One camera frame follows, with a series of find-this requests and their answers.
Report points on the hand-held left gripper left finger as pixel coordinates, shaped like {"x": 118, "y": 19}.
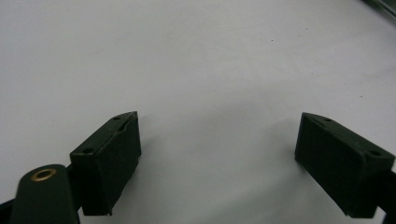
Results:
{"x": 107, "y": 161}

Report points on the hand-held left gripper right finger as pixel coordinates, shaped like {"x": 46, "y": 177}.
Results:
{"x": 339, "y": 161}

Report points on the dark metal rail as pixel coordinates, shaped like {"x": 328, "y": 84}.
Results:
{"x": 383, "y": 6}

